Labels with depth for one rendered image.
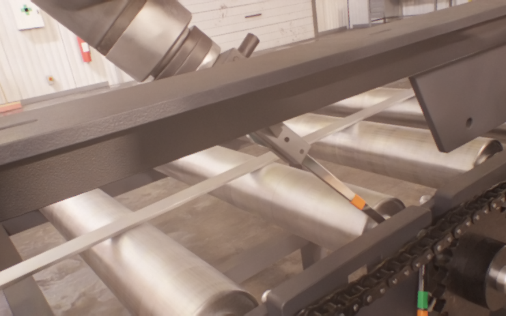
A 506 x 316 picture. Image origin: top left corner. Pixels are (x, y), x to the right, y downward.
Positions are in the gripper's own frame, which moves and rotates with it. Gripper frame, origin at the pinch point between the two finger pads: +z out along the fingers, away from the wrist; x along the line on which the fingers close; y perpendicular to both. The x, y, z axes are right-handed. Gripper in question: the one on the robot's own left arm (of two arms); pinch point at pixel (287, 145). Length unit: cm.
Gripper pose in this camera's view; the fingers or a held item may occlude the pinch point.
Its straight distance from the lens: 53.2
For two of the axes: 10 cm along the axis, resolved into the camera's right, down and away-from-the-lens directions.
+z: 7.4, 5.6, 3.7
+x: -4.2, -0.3, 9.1
